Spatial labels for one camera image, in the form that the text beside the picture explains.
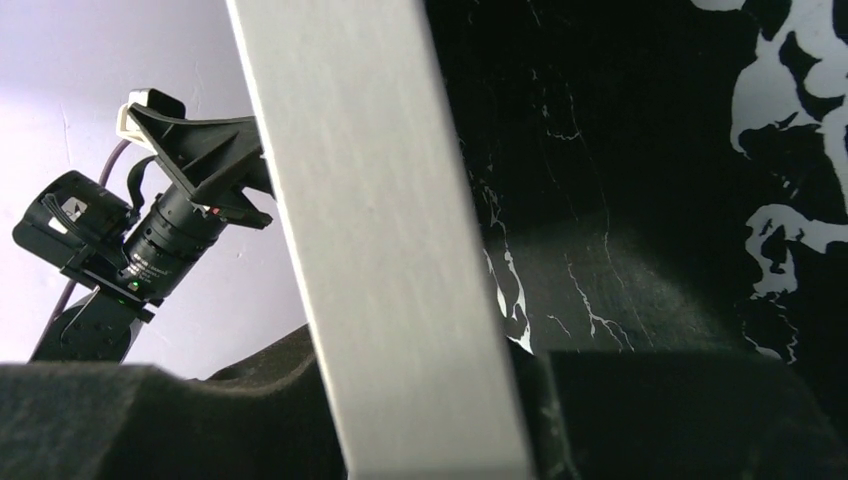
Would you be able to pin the white picture frame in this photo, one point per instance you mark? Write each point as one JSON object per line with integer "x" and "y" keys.
{"x": 379, "y": 222}

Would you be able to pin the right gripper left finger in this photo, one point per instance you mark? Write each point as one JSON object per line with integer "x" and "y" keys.
{"x": 264, "y": 417}

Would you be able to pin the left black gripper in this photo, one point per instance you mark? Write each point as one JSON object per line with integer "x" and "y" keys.
{"x": 92, "y": 236}

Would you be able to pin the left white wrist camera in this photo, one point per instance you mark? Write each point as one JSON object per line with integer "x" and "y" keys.
{"x": 152, "y": 99}

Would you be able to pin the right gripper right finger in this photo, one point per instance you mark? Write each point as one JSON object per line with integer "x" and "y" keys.
{"x": 673, "y": 415}

